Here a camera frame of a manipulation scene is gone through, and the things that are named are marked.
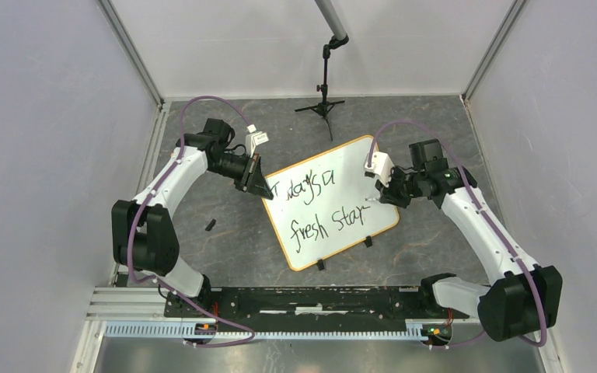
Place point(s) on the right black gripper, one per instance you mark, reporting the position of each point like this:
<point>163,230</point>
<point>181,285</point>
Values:
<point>389,194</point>

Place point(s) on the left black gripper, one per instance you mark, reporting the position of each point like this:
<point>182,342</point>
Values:
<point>259,185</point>

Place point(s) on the yellow framed whiteboard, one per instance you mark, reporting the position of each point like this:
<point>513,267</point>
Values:
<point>319,207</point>

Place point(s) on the black marker cap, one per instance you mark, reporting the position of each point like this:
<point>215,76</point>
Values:
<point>210,225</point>

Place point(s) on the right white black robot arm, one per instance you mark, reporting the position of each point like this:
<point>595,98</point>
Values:
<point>522,298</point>

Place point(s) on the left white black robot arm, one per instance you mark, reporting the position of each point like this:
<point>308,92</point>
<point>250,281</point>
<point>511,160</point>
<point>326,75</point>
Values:
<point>144,238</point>

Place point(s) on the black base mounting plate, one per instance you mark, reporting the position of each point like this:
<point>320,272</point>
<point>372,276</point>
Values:
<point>320,309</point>

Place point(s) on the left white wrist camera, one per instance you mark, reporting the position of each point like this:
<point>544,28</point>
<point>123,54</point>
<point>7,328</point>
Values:
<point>254,138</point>

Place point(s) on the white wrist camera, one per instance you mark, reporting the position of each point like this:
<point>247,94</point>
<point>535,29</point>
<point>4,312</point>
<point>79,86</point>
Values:
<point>254,138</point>
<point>379,165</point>

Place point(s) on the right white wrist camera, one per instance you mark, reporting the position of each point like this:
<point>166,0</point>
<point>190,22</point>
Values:
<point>379,165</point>

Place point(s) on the black tripod camera stand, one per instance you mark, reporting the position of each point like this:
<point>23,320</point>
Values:
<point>324,107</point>

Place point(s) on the slotted aluminium cable rail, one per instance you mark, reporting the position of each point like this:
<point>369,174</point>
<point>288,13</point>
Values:
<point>191,330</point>

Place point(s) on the grey camera boom pole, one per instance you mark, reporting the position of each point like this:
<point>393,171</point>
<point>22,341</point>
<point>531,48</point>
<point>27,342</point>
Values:
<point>332,19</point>

